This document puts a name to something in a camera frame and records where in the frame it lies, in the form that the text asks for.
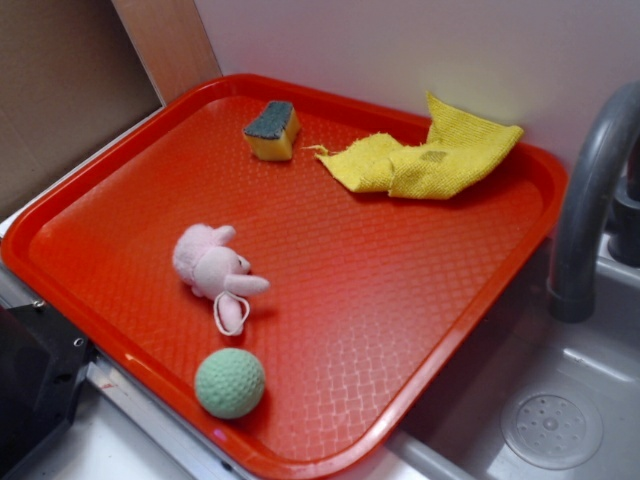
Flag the red plastic tray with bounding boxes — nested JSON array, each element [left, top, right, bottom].
[[1, 75, 567, 479]]

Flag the brown cardboard panel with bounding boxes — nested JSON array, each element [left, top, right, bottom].
[[0, 0, 222, 221]]

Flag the pink plush bunny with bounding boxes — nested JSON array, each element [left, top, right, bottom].
[[172, 224, 270, 337]]

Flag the green dimpled ball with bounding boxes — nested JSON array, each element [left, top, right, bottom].
[[195, 348, 266, 420]]

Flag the yellow sponge with green scourer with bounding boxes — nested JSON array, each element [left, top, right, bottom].
[[243, 101, 301, 161]]

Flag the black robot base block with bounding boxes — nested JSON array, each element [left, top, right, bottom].
[[1, 305, 93, 479]]

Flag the grey toy sink basin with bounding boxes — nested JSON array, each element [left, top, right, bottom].
[[384, 234, 640, 480]]

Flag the grey toy faucet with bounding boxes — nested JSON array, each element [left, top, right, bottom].
[[547, 81, 639, 323]]

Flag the yellow microfiber cloth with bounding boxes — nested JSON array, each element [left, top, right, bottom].
[[310, 92, 524, 200]]

